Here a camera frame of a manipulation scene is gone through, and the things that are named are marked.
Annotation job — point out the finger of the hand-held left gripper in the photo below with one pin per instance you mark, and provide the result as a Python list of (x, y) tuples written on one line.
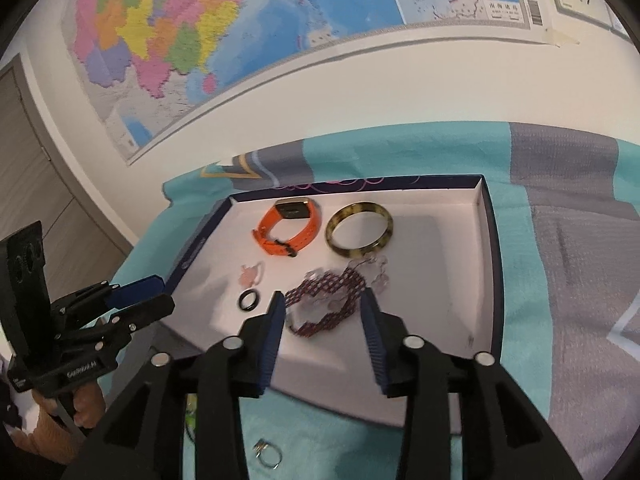
[(135, 290), (145, 312)]

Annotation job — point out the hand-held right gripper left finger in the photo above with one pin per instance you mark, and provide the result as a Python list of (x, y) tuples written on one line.
[(272, 340)]

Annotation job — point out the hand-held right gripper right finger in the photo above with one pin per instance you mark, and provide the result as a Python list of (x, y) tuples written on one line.
[(372, 340)]

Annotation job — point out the tortoiseshell bangle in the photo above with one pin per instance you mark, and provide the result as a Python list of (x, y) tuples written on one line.
[(360, 252)]

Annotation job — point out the dark blue box tray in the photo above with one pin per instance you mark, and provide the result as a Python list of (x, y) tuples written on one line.
[(440, 260)]

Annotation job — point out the orange smartwatch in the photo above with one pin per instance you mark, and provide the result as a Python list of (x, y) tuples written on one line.
[(267, 227)]

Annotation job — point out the person's left forearm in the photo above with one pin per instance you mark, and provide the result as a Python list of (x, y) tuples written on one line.
[(25, 447)]

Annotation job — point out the person's left hand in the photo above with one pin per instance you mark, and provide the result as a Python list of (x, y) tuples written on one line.
[(90, 405)]

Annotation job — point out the grey wooden wardrobe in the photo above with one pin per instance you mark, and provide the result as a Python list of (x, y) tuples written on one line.
[(40, 170)]

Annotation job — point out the teal and grey bedsheet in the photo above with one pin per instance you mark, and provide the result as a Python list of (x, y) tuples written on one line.
[(575, 260)]

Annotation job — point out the colourful wall map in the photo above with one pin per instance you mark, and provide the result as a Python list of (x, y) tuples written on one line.
[(300, 0)]

